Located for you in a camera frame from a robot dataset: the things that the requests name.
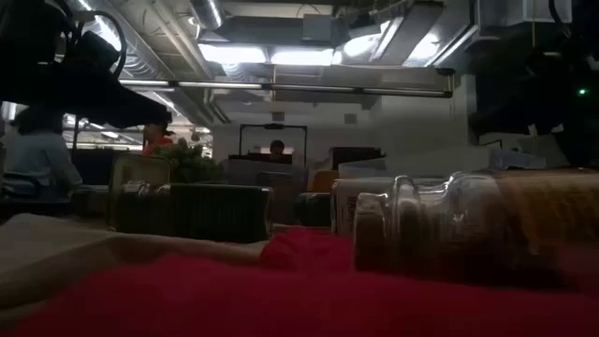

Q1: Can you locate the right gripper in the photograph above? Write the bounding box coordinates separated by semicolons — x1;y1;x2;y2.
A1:
469;55;579;137

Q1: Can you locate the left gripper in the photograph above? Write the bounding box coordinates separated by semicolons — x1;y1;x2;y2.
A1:
0;60;173;130

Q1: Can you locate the brown spice pouch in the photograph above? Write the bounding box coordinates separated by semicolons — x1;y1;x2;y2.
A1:
108;153;172;230

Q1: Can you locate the cork-stoppered glass spice jar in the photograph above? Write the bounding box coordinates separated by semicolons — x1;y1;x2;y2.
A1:
353;167;599;287

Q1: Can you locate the green-lid spice jar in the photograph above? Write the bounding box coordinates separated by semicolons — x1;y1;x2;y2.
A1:
293;191;332;228

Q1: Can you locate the pale blue container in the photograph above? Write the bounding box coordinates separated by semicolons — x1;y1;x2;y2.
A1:
489;148;547;170

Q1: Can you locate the green spiky plant ornament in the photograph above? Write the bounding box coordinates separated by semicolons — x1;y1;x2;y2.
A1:
153;138;224;184

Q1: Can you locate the ceiling light panel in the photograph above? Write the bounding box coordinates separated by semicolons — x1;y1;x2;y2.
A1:
198;43;268;65
270;46;336;66

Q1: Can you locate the grey transparent plastic bin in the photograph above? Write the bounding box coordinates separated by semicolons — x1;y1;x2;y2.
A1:
219;157;308;225

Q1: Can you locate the black-framed background rig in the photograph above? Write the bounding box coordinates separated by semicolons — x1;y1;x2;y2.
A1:
238;123;309;165

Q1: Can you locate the dark monitor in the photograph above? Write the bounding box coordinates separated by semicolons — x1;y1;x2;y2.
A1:
329;146;384;170

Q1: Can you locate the beige cloth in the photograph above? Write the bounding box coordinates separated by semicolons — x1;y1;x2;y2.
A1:
0;212;269;329

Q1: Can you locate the yellow plastic bin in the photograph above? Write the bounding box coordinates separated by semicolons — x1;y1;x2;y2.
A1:
308;169;341;194

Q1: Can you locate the grey ceiling box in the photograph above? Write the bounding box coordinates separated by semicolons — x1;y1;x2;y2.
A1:
301;12;338;46

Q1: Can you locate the red cloth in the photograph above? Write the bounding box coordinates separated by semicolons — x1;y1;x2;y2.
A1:
0;227;599;337

